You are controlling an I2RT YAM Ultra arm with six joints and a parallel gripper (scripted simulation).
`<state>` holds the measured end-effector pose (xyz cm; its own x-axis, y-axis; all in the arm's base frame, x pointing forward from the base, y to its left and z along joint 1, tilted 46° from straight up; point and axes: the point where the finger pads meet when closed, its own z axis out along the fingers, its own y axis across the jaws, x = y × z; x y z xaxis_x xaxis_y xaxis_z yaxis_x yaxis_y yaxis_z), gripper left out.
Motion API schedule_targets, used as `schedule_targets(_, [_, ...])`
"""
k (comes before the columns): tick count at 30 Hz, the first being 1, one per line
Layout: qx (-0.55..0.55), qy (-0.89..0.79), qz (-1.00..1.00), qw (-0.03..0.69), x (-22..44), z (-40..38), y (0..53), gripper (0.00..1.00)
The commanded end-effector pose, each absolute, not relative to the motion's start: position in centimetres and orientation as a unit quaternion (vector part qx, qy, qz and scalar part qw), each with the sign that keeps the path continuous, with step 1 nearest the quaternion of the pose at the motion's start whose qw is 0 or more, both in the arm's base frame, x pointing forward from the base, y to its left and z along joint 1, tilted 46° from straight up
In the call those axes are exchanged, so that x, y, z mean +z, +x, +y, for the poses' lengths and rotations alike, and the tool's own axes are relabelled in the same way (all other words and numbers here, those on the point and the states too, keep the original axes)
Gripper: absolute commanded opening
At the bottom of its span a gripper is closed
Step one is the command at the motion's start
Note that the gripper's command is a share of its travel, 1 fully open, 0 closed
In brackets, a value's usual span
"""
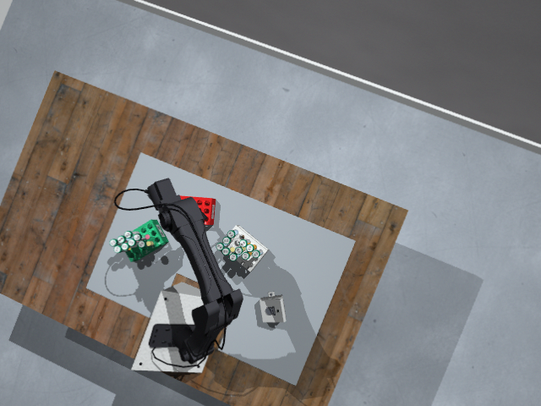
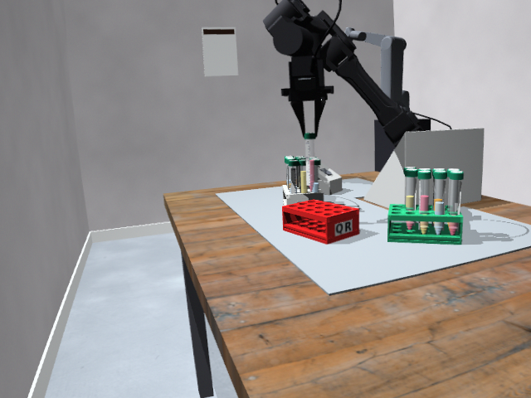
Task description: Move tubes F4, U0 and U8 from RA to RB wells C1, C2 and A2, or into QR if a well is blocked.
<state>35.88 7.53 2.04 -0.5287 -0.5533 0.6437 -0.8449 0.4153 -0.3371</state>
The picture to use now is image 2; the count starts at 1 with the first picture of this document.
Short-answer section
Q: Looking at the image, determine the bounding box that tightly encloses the red test tube rack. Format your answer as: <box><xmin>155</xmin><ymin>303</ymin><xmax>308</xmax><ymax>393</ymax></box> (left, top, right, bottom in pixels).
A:
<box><xmin>282</xmin><ymin>200</ymin><xmax>359</xmax><ymax>245</ymax></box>

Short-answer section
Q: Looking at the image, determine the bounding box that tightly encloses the white tube rack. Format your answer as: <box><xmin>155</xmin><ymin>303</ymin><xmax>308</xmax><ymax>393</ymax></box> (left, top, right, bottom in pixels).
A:
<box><xmin>282</xmin><ymin>185</ymin><xmax>324</xmax><ymax>206</ymax></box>

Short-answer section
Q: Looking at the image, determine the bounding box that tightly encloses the conical tube with yellow liquid and green cap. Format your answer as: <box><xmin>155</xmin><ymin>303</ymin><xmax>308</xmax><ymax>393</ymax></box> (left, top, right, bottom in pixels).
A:
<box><xmin>299</xmin><ymin>160</ymin><xmax>308</xmax><ymax>193</ymax></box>

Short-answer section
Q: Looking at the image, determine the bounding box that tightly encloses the green test tube rack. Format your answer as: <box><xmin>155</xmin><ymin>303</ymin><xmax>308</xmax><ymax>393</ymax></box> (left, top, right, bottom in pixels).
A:
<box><xmin>387</xmin><ymin>204</ymin><xmax>463</xmax><ymax>245</ymax></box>

